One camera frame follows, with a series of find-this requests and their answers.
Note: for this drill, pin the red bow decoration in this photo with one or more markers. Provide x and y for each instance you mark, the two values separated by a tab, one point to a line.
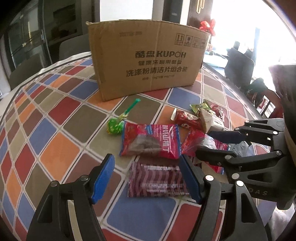
208	26

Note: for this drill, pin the maroon striped snack packet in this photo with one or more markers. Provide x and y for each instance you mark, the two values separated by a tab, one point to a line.
149	177

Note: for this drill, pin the grey chair behind table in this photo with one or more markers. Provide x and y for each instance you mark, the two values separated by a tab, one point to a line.
33	65

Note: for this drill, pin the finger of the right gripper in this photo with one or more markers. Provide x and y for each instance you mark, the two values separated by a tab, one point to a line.
213	157
228	137

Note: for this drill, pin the dark wooden chair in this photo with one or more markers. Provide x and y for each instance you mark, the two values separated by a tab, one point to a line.
260	96

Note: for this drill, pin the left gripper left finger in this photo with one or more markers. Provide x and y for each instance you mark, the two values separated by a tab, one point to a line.
51	220

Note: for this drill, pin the colourful checkered tablecloth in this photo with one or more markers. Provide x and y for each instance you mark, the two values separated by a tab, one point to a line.
54	128

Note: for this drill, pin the red white candy bar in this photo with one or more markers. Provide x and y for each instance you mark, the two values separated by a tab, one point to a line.
186	120

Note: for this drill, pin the green wrapped lollipop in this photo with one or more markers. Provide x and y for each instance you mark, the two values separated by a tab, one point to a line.
115	125

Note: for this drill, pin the dark grey chair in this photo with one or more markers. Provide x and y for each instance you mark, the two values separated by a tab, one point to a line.
239	68

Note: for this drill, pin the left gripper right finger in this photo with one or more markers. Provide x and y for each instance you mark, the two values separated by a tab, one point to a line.
241	219

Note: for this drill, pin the brown cardboard box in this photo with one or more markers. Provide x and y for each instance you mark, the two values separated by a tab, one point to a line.
136	56

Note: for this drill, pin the white snack packet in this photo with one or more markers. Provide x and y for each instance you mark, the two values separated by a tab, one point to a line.
210	122

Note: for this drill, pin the green yellow candy packet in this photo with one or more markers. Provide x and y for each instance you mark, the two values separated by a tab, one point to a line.
197	107

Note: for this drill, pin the pink hawthorn snack packet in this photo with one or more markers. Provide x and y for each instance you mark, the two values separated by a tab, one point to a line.
196	138

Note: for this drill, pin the red wrapped candy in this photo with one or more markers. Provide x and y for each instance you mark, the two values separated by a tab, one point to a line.
218	111

